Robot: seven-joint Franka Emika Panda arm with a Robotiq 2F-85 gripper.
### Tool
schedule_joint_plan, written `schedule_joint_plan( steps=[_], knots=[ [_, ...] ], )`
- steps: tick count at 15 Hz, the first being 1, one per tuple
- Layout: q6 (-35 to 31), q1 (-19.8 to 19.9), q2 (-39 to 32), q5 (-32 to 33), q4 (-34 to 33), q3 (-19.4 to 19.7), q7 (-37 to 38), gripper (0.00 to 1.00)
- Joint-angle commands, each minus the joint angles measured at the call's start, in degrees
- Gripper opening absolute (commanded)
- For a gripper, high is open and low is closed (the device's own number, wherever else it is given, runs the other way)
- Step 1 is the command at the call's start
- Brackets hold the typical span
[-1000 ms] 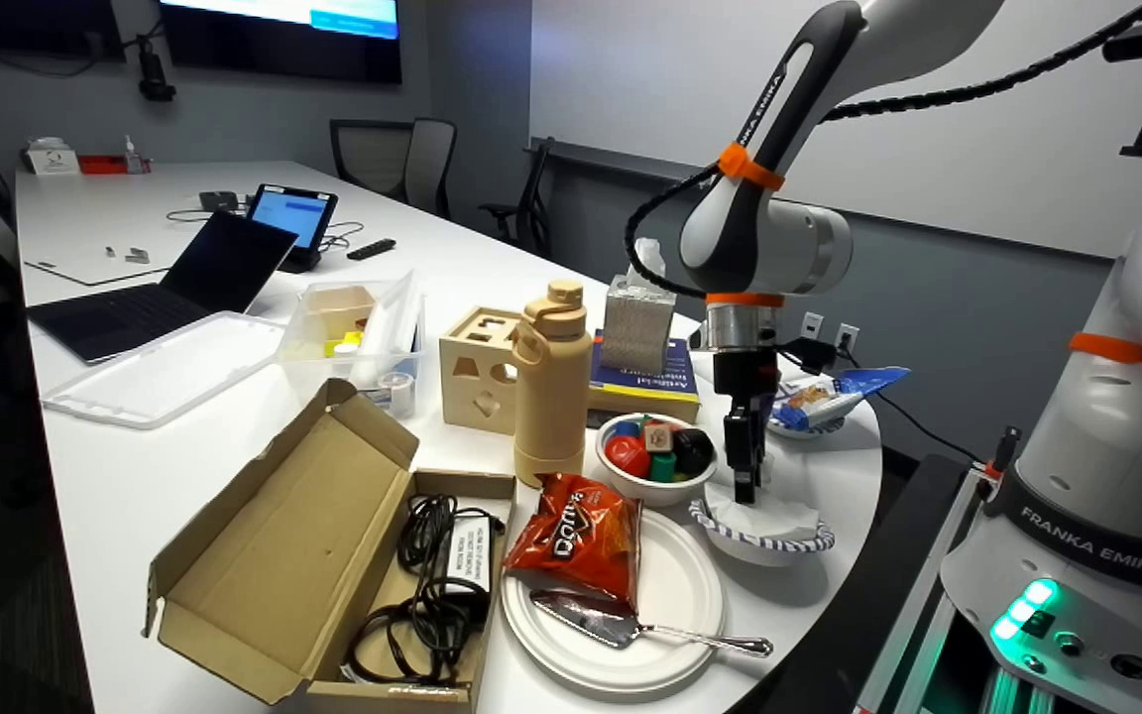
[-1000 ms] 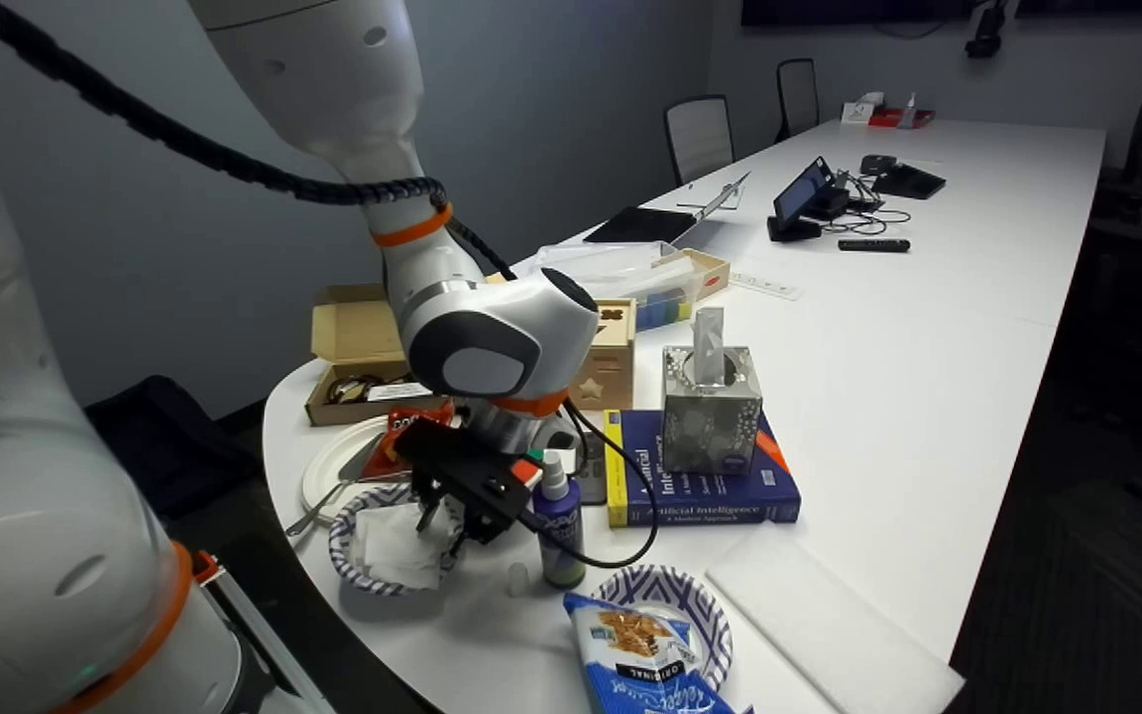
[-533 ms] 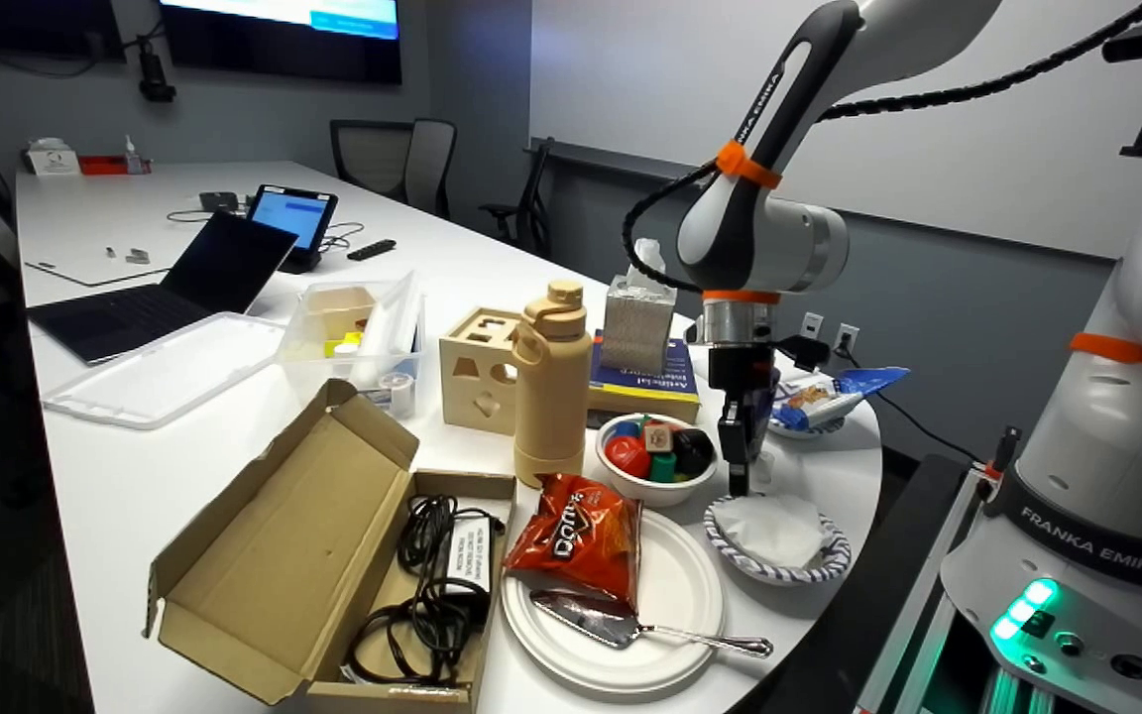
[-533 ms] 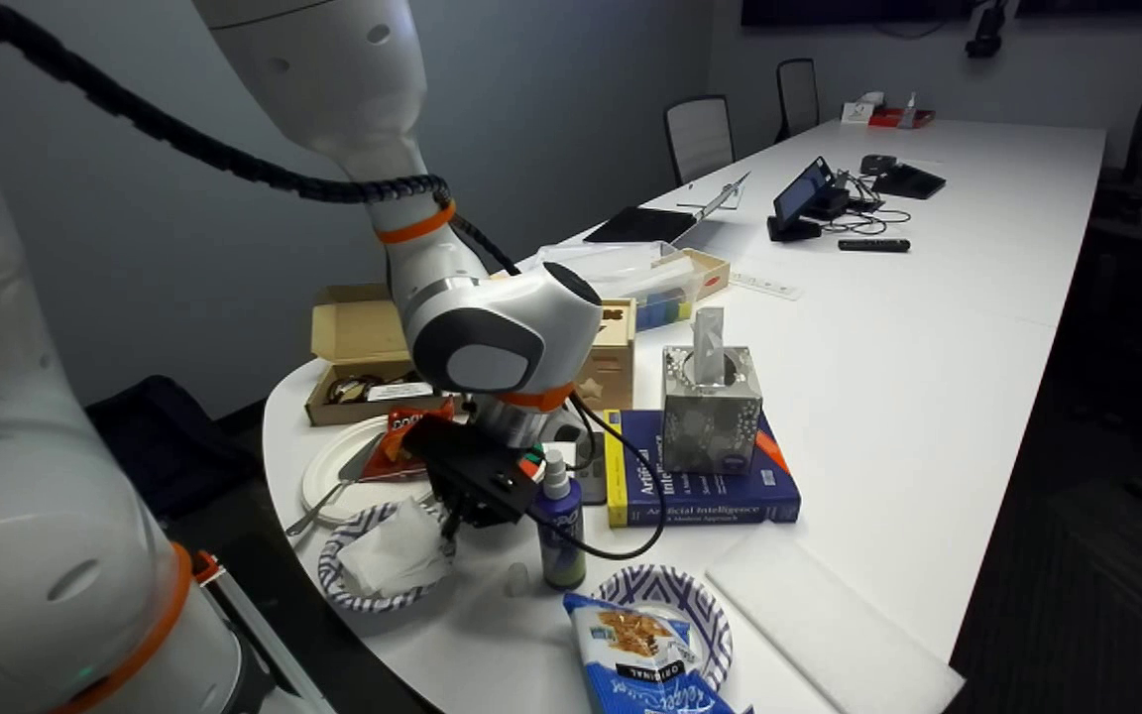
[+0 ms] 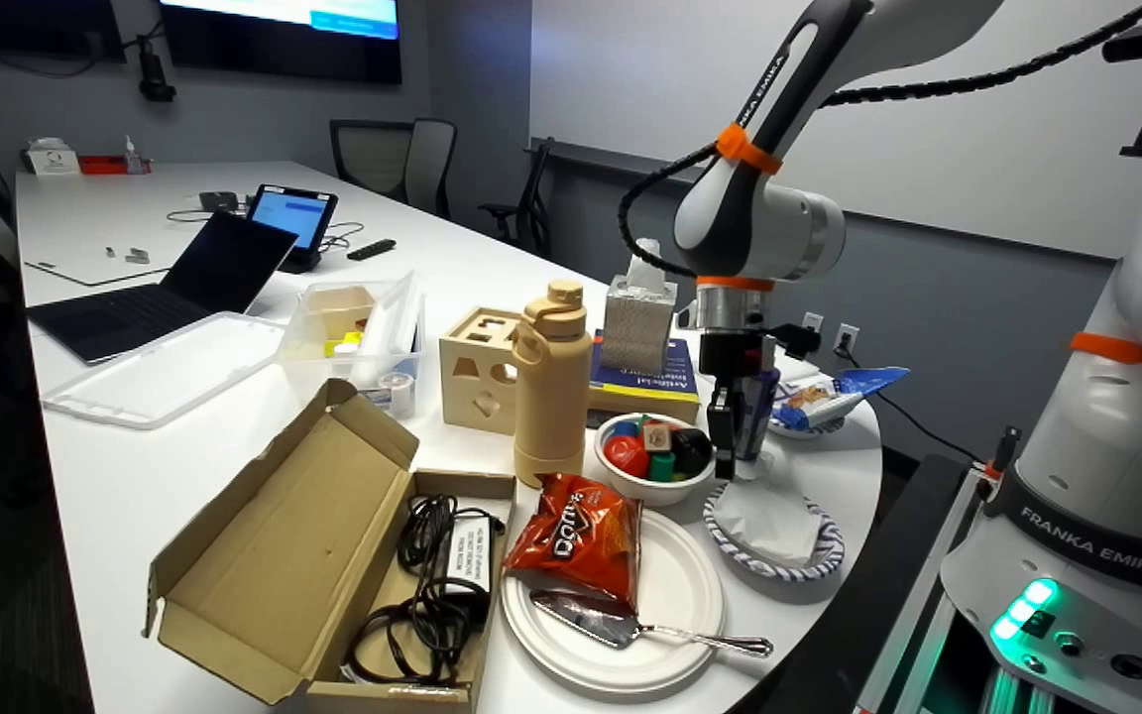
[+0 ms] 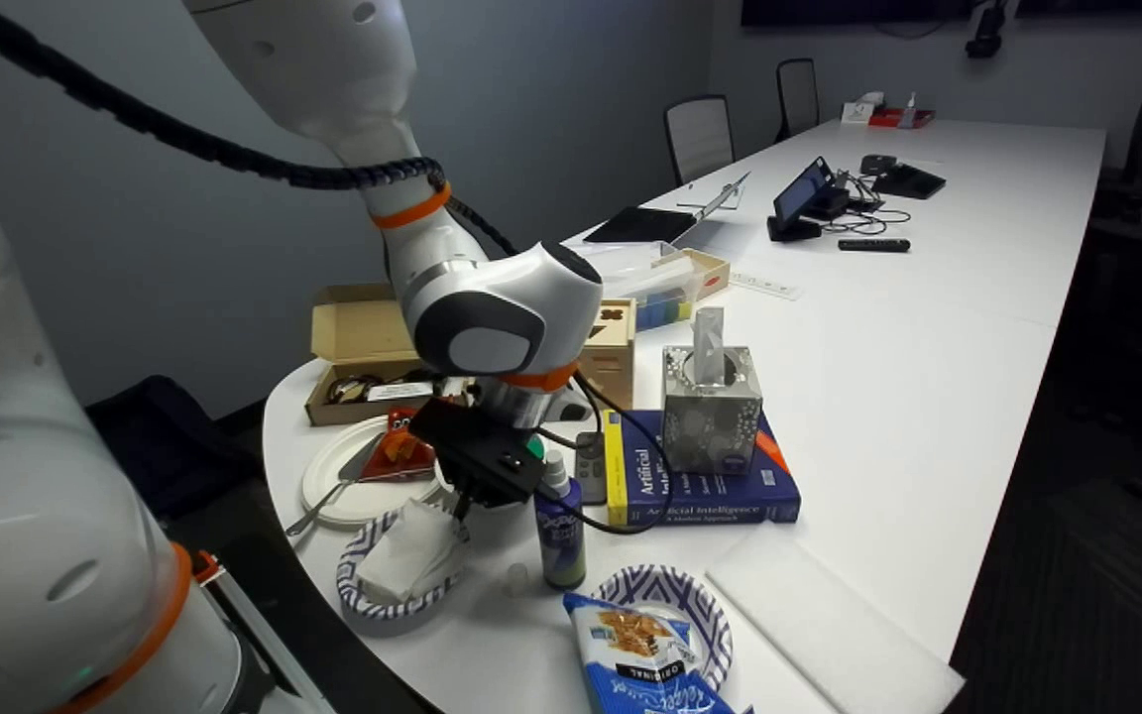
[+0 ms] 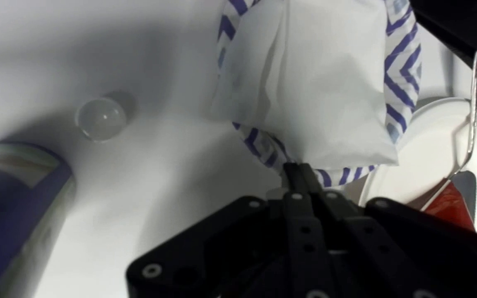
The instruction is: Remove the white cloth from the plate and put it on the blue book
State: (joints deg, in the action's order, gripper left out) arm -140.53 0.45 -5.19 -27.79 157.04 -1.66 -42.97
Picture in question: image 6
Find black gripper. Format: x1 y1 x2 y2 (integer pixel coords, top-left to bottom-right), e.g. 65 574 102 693
409 394 553 524

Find plain white plate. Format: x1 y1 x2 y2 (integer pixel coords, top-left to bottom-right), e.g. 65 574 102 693
292 418 450 533

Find blue patterned paper plate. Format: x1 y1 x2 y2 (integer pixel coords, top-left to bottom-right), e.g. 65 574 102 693
333 507 473 635

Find blue Artificial Intelligence book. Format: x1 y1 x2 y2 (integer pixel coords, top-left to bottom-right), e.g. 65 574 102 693
594 406 804 533

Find red Doritos chip bag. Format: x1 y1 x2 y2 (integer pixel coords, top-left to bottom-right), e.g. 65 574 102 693
378 409 450 482

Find blue spray bottle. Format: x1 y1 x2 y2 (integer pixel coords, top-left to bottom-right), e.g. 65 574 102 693
531 449 592 597

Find black power adapter white label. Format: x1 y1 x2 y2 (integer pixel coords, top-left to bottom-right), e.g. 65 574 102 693
366 376 438 406

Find grey remote control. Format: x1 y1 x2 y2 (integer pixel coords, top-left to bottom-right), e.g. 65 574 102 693
571 429 607 507

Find metal spoon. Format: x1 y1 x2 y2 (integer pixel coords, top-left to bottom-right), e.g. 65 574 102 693
282 434 386 548

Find open cardboard box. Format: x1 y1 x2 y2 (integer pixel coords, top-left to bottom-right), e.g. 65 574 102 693
304 281 477 429

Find wooden shape sorter box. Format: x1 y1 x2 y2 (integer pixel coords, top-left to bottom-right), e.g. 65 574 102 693
576 299 637 412

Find blue pretzel crisps bag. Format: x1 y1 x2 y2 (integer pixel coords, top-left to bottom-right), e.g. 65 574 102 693
558 587 740 714

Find grey tissue box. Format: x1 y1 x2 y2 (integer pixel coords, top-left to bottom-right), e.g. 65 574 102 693
657 304 764 476

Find blue white cracker bag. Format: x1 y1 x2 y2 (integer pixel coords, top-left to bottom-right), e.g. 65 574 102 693
592 565 739 692

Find black bag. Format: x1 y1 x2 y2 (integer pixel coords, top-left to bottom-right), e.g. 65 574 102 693
86 372 271 527

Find white papers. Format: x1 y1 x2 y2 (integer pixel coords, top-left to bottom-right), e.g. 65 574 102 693
646 168 757 223

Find white flat sheet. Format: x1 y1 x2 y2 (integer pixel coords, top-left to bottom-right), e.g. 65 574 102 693
703 533 968 714

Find black tablet blue screen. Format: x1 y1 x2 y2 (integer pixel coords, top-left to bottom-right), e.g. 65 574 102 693
771 154 853 225

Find black slim remote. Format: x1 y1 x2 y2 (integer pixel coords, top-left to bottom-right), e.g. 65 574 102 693
838 236 916 258

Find black pouch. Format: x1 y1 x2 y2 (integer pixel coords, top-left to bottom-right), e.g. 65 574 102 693
855 150 949 203

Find white tissue pack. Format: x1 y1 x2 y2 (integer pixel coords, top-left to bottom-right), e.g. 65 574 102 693
839 93 887 133

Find red flat box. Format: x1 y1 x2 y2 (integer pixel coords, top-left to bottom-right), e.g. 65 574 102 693
865 105 939 133

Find black webcam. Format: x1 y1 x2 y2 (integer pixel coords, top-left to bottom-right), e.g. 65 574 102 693
965 0 1021 65

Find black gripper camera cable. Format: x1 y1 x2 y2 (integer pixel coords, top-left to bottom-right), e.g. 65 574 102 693
524 372 681 540

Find black corrugated cable hose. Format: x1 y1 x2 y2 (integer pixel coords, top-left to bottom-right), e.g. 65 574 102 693
0 0 524 258

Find wall TV screen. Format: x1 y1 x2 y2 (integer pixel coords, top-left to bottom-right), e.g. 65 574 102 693
740 0 1142 32

